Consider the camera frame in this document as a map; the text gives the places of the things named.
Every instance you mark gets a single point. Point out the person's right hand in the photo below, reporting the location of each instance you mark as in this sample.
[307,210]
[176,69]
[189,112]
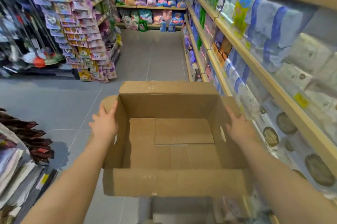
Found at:
[241,131]

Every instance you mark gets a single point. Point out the person's left hand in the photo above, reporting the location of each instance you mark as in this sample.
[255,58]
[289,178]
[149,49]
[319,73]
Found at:
[105,126]

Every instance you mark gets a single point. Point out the brown cardboard box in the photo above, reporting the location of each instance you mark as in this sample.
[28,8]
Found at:
[171,181]

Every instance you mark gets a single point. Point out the person's right forearm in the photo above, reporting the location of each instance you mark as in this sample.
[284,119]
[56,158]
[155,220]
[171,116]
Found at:
[289,187]

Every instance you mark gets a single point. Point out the person's left forearm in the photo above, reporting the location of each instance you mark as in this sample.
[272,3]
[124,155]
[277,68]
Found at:
[65,187]

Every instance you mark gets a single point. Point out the row of blue striped packs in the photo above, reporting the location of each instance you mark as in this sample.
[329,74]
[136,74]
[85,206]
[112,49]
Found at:
[237,73]

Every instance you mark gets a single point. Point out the yellow price tag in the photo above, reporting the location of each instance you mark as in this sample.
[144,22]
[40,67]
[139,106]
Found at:
[301,100]
[247,45]

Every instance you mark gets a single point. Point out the stack of dark red packets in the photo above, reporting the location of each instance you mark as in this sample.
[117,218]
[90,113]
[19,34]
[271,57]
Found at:
[31,137]

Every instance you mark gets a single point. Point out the stack of grey white packets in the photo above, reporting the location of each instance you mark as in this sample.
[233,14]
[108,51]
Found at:
[15,173]

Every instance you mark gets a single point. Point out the rack of hanging pastel packets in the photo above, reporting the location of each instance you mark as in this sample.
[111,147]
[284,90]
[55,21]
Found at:
[76,28]

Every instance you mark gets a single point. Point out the white pink detergent bottle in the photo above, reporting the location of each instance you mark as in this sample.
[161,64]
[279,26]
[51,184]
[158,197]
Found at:
[134,24]

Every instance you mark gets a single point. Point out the green detergent bottle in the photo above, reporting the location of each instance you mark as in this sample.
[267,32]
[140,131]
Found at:
[143,26]

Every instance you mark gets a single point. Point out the stack of blue white packs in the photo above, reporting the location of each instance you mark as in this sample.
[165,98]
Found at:
[276,26]

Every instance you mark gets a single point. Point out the blue detergent bottle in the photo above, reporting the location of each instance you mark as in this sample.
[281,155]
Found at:
[163,26]
[171,26]

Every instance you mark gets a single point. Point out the row of hanging mops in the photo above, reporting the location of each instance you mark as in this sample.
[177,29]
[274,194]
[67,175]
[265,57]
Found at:
[15,21]

